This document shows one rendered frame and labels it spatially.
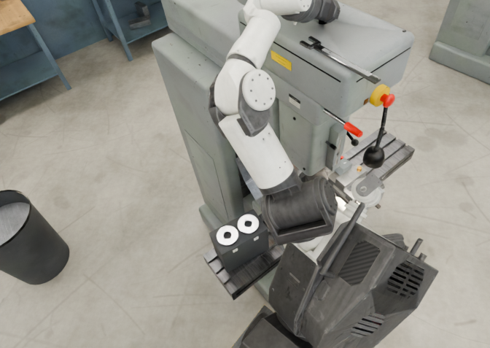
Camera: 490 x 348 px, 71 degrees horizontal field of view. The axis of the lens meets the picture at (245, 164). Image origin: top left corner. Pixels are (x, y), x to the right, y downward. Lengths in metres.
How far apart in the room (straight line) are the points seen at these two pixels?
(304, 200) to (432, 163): 2.65
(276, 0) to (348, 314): 0.68
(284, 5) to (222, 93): 0.25
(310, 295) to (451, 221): 2.28
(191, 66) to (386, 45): 0.85
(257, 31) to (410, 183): 2.55
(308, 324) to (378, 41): 0.71
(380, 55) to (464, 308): 2.09
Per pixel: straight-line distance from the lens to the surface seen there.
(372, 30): 1.05
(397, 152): 2.07
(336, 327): 0.83
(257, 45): 0.72
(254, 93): 0.65
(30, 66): 4.95
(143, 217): 3.03
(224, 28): 1.35
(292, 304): 0.89
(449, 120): 3.78
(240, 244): 1.45
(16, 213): 2.88
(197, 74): 1.49
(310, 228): 0.77
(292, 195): 0.76
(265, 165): 0.70
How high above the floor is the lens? 2.41
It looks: 50 degrees down
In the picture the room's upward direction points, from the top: 9 degrees counter-clockwise
